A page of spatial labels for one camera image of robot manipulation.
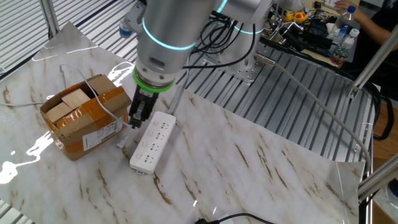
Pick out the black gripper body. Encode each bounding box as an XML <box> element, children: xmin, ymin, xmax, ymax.
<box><xmin>128</xmin><ymin>85</ymin><xmax>159</xmax><ymax>116</ymax></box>

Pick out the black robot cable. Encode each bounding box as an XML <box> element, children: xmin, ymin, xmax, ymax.
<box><xmin>183</xmin><ymin>18</ymin><xmax>259</xmax><ymax>70</ymax></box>

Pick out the thin white cable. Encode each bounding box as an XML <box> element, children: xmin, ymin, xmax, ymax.
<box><xmin>0</xmin><ymin>64</ymin><xmax>134</xmax><ymax>129</ymax></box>

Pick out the white four-socket power strip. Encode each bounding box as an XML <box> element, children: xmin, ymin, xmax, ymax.
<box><xmin>129</xmin><ymin>111</ymin><xmax>177</xmax><ymax>175</ymax></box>

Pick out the clear bottle white cap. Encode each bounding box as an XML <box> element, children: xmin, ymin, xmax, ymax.
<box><xmin>330</xmin><ymin>28</ymin><xmax>361</xmax><ymax>68</ymax></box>

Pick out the cardboard box with orange tape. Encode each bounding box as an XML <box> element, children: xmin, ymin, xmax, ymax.
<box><xmin>39</xmin><ymin>73</ymin><xmax>132</xmax><ymax>162</ymax></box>

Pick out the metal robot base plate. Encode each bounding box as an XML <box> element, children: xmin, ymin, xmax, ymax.
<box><xmin>198</xmin><ymin>46</ymin><xmax>261</xmax><ymax>84</ymax></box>

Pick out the grey power strip cable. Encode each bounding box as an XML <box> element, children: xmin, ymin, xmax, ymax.
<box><xmin>167</xmin><ymin>55</ymin><xmax>191</xmax><ymax>114</ymax></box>

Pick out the marble pattern table mat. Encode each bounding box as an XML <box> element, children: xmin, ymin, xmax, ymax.
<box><xmin>0</xmin><ymin>21</ymin><xmax>366</xmax><ymax>224</ymax></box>

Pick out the clear bottle blue cap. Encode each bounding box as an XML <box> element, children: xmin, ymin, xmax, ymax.
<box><xmin>328</xmin><ymin>5</ymin><xmax>357</xmax><ymax>41</ymax></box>

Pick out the black power cord with plug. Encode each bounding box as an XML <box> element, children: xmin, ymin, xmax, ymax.
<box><xmin>194</xmin><ymin>213</ymin><xmax>276</xmax><ymax>224</ymax></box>

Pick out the seated person's hand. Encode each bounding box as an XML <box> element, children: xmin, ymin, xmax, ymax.
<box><xmin>334</xmin><ymin>0</ymin><xmax>358</xmax><ymax>11</ymax></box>

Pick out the aluminium frame post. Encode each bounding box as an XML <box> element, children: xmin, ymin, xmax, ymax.
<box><xmin>348</xmin><ymin>29</ymin><xmax>398</xmax><ymax>100</ymax></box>
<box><xmin>40</xmin><ymin>0</ymin><xmax>60</xmax><ymax>37</ymax></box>
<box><xmin>357</xmin><ymin>154</ymin><xmax>398</xmax><ymax>202</ymax></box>

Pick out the thick grey robot cable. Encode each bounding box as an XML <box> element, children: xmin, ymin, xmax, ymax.
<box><xmin>254</xmin><ymin>52</ymin><xmax>373</xmax><ymax>177</ymax></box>

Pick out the seated person's forearm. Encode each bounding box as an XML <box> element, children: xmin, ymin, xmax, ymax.
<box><xmin>354</xmin><ymin>4</ymin><xmax>398</xmax><ymax>52</ymax></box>

